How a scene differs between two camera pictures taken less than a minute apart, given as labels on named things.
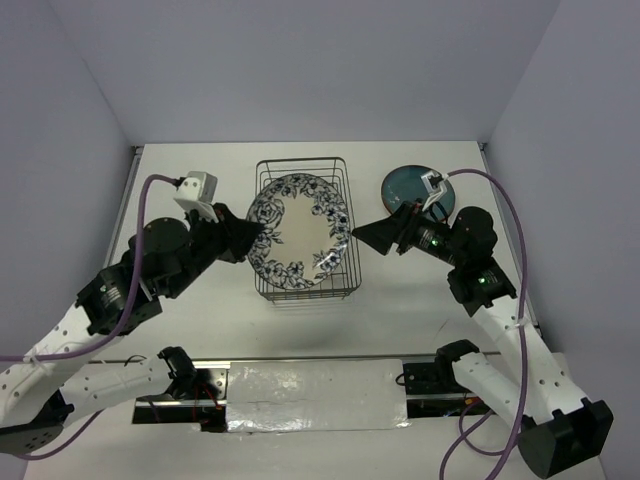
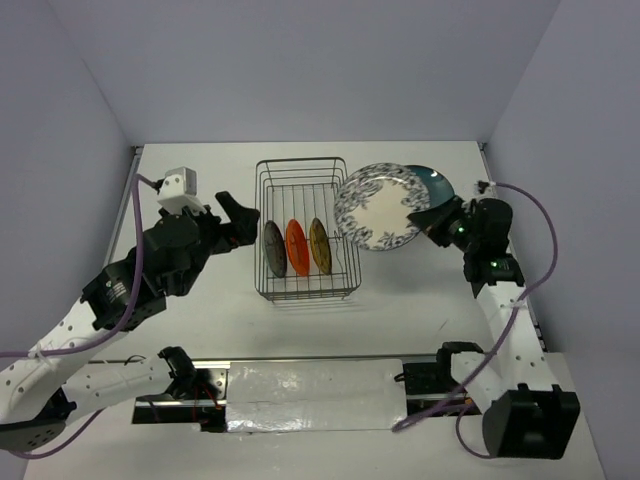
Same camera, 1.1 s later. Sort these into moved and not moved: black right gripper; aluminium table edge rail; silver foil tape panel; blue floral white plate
Moved: black right gripper; blue floral white plate
Not moved: silver foil tape panel; aluminium table edge rail
